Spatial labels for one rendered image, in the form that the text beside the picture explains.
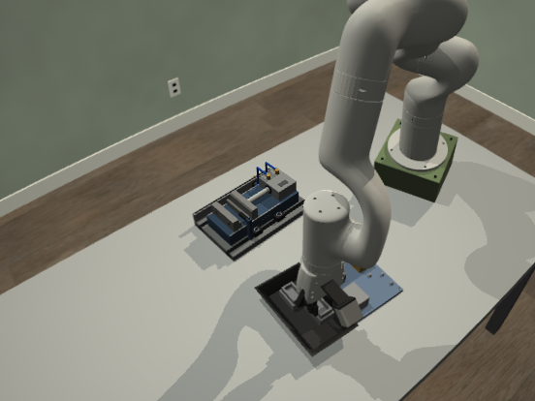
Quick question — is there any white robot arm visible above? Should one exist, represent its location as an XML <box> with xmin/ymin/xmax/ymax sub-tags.
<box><xmin>302</xmin><ymin>0</ymin><xmax>479</xmax><ymax>275</ymax></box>

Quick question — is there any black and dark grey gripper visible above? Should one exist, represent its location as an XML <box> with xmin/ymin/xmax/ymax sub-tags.
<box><xmin>295</xmin><ymin>263</ymin><xmax>346</xmax><ymax>317</ymax></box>

